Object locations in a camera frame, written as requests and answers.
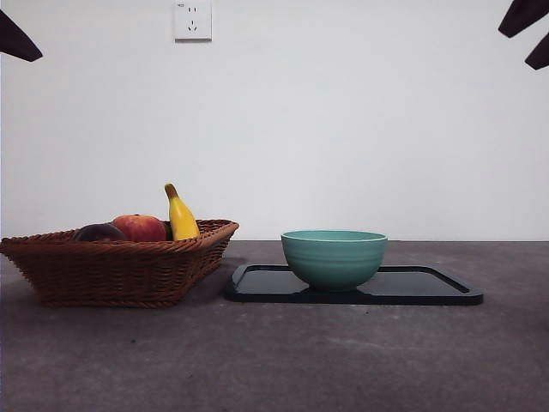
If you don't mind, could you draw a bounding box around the dark purple plum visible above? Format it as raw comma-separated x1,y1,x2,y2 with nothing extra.
71,222,129,242

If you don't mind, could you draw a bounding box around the teal ribbed bowl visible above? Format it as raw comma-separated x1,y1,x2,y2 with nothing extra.
281,229,389,294

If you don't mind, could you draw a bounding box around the red apple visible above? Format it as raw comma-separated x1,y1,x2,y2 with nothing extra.
112,213,167,242

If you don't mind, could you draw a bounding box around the yellow banana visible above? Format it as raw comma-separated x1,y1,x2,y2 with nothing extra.
164,183,202,241

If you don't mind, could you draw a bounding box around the brown wicker basket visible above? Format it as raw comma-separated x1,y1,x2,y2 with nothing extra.
0,219,240,308

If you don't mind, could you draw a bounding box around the black rectangular tray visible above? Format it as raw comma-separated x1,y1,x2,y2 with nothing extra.
222,263,485,306

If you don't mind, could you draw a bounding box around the white wall socket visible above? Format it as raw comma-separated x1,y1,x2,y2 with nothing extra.
174,1,213,43

